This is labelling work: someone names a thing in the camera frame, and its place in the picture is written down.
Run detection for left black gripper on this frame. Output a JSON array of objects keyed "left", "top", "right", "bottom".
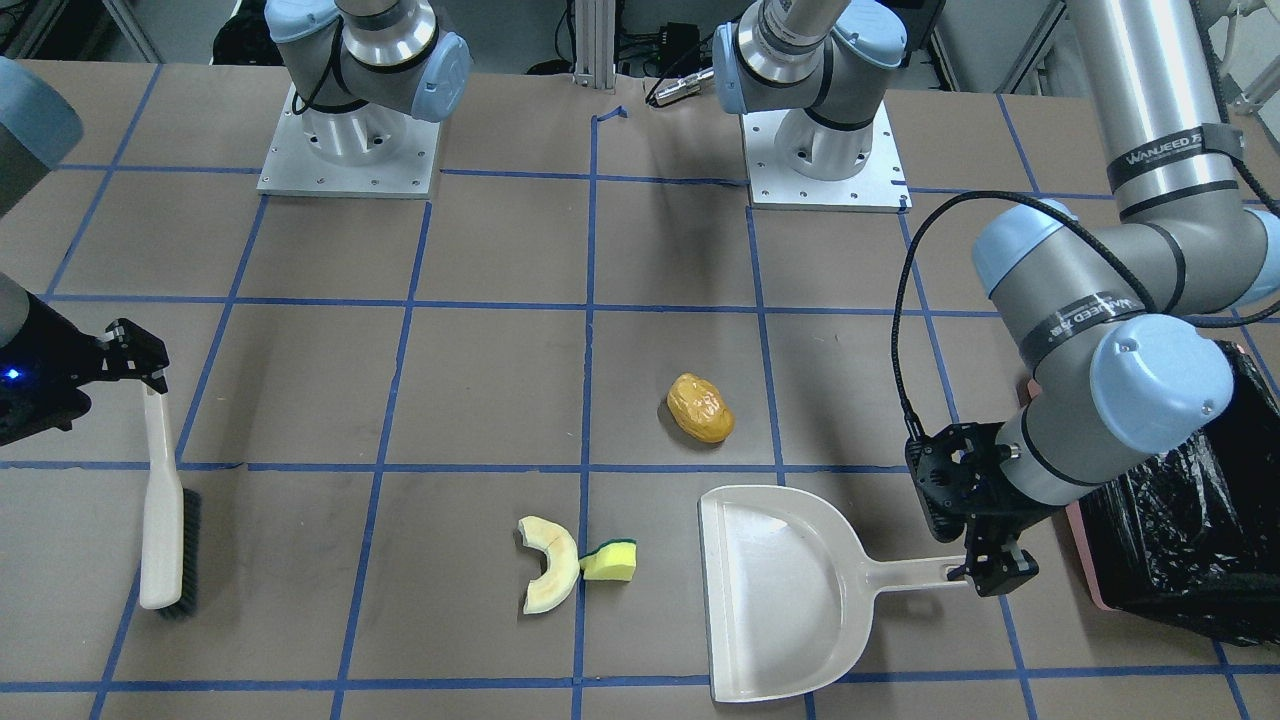
[{"left": 905, "top": 421, "right": 1041, "bottom": 597}]

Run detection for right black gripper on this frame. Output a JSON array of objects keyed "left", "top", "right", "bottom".
[{"left": 1, "top": 295, "right": 170, "bottom": 445}]

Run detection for beige brush black bristles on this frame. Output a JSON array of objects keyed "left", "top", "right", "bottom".
[{"left": 138, "top": 387, "right": 202, "bottom": 620}]

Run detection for beige plastic dustpan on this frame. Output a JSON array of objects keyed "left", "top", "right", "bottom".
[{"left": 698, "top": 484, "right": 966, "bottom": 703}]

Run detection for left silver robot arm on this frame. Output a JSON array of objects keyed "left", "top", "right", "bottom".
[{"left": 890, "top": 1, "right": 1277, "bottom": 597}]

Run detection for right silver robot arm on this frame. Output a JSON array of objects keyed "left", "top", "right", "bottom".
[{"left": 1, "top": 1, "right": 472, "bottom": 445}]

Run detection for bin with black bag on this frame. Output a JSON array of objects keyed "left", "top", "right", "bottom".
[{"left": 1066, "top": 341, "right": 1279, "bottom": 647}]

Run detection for yellow potato toy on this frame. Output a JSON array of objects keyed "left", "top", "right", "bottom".
[{"left": 666, "top": 372, "right": 736, "bottom": 445}]

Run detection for yellow green sponge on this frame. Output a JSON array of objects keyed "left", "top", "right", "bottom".
[{"left": 579, "top": 538, "right": 637, "bottom": 582}]

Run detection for pale melon slice toy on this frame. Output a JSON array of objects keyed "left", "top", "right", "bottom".
[{"left": 517, "top": 516, "right": 580, "bottom": 615}]

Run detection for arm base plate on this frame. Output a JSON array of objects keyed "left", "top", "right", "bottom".
[
  {"left": 257, "top": 86, "right": 443, "bottom": 200},
  {"left": 740, "top": 104, "right": 913, "bottom": 213}
]

